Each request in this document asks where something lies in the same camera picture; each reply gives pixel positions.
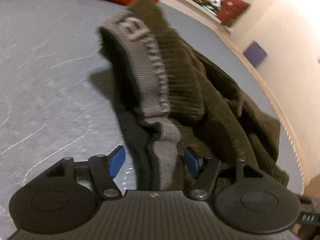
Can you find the dark red bag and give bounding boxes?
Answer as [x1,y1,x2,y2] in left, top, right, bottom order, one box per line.
[217,0,251,25]

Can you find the olive knit pants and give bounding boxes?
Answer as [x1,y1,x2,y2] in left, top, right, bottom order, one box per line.
[99,0,289,191]

